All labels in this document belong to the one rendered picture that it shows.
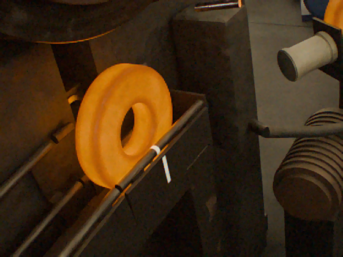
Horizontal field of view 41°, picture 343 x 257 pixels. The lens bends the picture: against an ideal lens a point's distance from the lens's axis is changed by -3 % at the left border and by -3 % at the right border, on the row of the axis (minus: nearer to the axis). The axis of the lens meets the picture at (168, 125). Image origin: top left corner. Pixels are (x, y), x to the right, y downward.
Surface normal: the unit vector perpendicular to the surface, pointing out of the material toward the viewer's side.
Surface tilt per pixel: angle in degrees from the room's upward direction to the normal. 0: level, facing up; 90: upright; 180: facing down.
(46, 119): 90
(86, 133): 60
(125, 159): 90
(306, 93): 0
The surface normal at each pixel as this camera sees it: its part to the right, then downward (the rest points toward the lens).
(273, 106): -0.17, -0.83
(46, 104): 0.83, 0.17
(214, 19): -0.36, -0.55
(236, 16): 0.70, -0.16
